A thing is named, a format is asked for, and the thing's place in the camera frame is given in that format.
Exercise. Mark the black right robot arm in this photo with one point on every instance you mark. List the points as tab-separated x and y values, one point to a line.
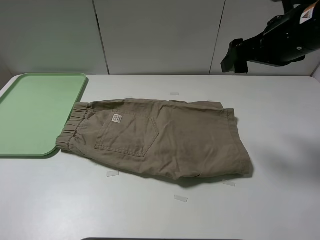
288	5

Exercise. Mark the clear tape strip front right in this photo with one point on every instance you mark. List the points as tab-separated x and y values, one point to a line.
229	183

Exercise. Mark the green plastic tray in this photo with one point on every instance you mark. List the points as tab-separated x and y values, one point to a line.
34	110

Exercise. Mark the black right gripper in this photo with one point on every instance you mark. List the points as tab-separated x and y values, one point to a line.
287	38

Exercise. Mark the khaki shorts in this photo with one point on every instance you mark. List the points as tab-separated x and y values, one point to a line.
167	139

